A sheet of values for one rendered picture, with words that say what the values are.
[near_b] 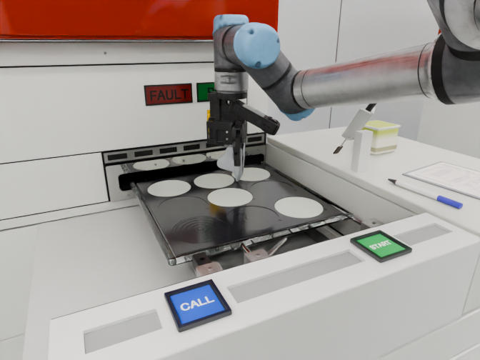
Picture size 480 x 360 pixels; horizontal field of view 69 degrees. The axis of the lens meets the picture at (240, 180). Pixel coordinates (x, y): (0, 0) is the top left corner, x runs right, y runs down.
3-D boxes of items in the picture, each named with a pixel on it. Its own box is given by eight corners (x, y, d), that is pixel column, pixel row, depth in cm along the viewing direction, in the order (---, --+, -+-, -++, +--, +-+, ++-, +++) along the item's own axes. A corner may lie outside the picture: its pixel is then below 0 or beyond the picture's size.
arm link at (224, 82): (251, 70, 79) (245, 73, 72) (251, 91, 81) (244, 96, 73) (218, 69, 80) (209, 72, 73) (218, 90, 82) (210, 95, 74)
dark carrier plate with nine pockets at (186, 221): (136, 185, 85) (136, 183, 85) (260, 165, 99) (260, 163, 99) (176, 258, 56) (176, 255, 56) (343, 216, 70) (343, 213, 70)
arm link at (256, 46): (301, 59, 64) (273, 57, 74) (264, 10, 59) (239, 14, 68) (273, 91, 65) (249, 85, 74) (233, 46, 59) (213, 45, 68)
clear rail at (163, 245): (129, 186, 86) (128, 181, 85) (135, 186, 86) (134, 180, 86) (169, 268, 54) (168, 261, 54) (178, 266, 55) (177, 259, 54)
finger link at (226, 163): (218, 179, 86) (218, 143, 83) (242, 181, 85) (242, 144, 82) (216, 183, 83) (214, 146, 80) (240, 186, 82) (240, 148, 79)
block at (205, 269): (196, 281, 53) (195, 265, 52) (217, 276, 54) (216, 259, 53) (216, 316, 46) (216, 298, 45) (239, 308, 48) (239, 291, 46)
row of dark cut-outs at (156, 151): (104, 162, 85) (103, 153, 84) (263, 141, 102) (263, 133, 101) (104, 163, 84) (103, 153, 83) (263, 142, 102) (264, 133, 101)
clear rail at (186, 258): (167, 264, 56) (166, 256, 55) (349, 216, 71) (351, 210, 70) (169, 268, 54) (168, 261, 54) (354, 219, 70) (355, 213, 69)
